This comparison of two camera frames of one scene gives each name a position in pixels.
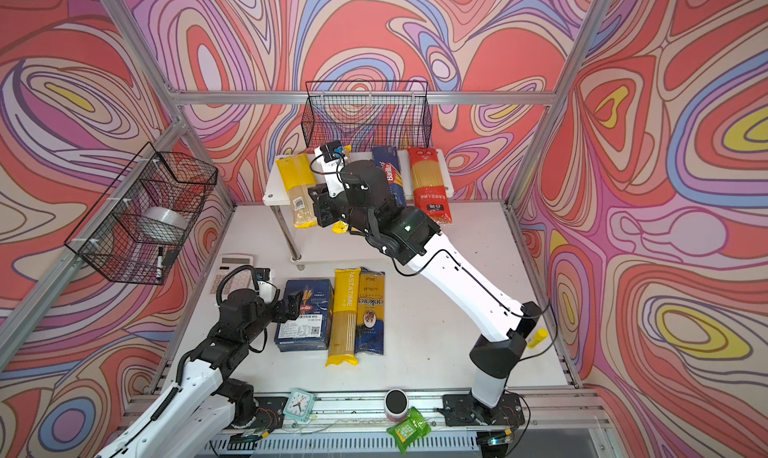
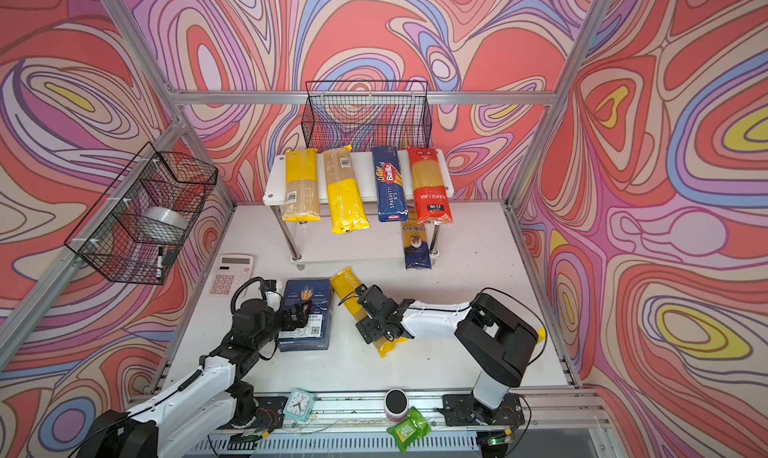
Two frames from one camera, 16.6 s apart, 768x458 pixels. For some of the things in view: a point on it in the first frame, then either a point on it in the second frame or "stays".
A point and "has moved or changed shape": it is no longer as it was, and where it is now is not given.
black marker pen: [159, 264] stays
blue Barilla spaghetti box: [387, 159] stays
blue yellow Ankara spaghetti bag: [370, 320] has moved or changed shape
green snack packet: [413, 428] stays
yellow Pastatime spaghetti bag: [343, 326] → [345, 286]
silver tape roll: [164, 224] stays
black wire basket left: [137, 230] stays
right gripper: [323, 201] → [368, 331]
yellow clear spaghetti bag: [298, 176] has moved or changed shape
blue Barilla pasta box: [312, 330] stays
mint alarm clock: [299, 404] stays
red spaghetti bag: [428, 184] stays
